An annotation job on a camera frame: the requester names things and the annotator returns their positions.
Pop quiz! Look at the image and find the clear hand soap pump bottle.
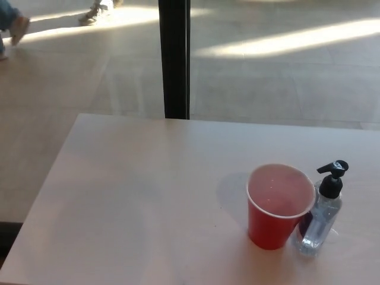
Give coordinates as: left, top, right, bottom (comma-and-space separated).
293, 160, 349, 258

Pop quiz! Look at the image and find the red plastic cup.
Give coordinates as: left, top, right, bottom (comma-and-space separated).
246, 163, 316, 251

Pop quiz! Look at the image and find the white sneaker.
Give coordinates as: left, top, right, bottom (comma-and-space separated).
78, 0, 125, 26

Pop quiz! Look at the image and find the tan shoe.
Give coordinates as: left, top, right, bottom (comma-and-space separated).
10, 16, 31, 46

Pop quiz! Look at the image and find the person leg in blue jeans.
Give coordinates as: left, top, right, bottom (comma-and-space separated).
0, 0, 21, 61

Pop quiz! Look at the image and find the black window frame post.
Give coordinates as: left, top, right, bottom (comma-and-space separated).
158, 0, 191, 121

